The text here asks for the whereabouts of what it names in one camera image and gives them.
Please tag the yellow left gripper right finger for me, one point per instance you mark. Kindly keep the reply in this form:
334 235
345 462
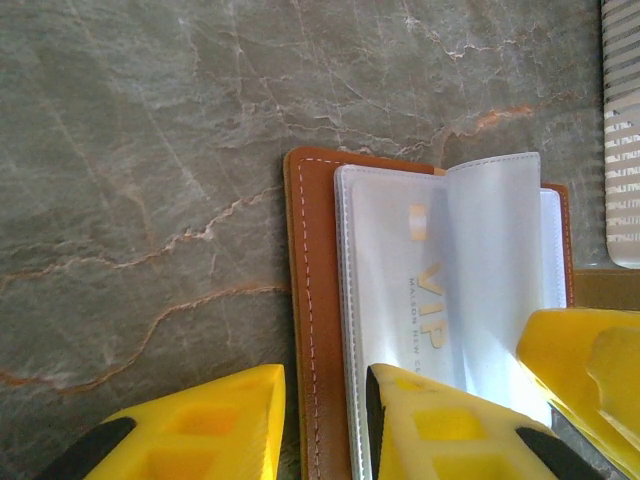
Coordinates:
450 440

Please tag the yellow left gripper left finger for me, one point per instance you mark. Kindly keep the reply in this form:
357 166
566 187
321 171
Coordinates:
200 435

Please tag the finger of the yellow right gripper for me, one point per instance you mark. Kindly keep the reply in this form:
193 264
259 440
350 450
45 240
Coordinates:
620 375
555 350

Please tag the white VIP card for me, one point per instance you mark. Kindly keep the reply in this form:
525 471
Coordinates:
400 280

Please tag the brown leather card holder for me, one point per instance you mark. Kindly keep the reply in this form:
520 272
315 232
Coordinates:
320 300

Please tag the white slotted plastic tray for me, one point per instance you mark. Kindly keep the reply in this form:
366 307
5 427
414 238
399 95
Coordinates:
622 150

